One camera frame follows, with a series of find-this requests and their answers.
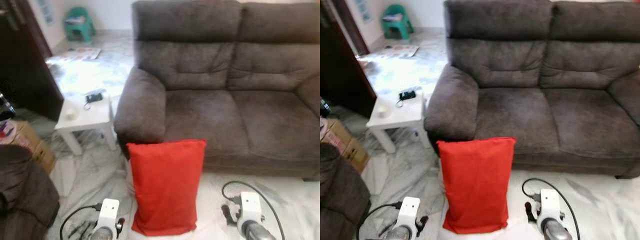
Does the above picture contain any red pillow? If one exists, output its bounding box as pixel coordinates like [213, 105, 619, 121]
[126, 139, 207, 237]
[436, 137, 517, 235]

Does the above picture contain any dark grey two-seat sofa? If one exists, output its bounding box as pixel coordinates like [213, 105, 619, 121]
[114, 0, 321, 181]
[424, 0, 640, 180]

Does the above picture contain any printed floor mat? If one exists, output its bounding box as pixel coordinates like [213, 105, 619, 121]
[376, 44, 420, 59]
[59, 46, 102, 62]

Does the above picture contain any dark grey armchair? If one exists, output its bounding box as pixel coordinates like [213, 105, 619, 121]
[0, 144, 61, 240]
[320, 142, 372, 240]

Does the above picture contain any cardboard box with handling symbols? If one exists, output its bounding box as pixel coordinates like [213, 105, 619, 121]
[345, 137, 371, 174]
[32, 140, 57, 175]

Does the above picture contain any white side table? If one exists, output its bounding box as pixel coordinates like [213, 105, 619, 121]
[366, 90, 432, 154]
[54, 92, 118, 156]

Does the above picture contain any cardboard box with fragile tape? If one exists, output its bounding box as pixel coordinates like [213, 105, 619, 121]
[0, 120, 42, 152]
[322, 118, 354, 151]

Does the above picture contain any small black device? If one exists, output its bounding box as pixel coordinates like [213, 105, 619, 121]
[398, 89, 417, 108]
[84, 91, 104, 110]

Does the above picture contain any dark wooden door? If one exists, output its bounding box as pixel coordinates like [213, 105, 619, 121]
[320, 0, 378, 119]
[0, 0, 65, 122]

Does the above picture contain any green plastic chair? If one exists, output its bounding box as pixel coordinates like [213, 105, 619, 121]
[382, 4, 415, 41]
[63, 6, 97, 43]

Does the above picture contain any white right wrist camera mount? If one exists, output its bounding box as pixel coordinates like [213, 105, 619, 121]
[539, 189, 561, 221]
[239, 191, 263, 224]

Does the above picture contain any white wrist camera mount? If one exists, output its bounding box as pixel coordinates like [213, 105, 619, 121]
[539, 189, 561, 221]
[397, 196, 421, 228]
[96, 198, 121, 230]
[239, 191, 263, 224]

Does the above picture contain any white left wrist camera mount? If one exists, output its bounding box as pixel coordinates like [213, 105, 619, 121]
[96, 198, 121, 230]
[397, 196, 421, 228]

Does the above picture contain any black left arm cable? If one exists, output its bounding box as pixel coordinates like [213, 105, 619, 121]
[356, 201, 403, 240]
[60, 202, 103, 240]

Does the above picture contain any wall picture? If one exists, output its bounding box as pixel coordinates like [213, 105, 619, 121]
[357, 0, 374, 24]
[39, 0, 56, 26]

